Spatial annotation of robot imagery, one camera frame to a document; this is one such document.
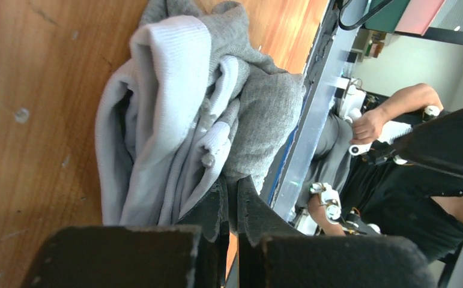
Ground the grey underwear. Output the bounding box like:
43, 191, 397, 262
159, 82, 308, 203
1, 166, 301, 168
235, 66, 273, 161
95, 1, 306, 226

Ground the white teleoperation handle device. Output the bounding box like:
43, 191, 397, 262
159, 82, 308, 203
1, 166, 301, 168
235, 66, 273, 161
309, 105, 441, 235

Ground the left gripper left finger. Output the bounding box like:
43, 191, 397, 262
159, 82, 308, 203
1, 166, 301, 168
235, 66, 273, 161
176, 176, 230, 287

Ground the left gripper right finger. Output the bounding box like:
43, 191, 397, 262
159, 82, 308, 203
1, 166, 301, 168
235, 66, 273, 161
237, 176, 306, 287

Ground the seated person operator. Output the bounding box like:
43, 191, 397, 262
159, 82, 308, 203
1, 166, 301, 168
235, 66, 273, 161
296, 83, 463, 262

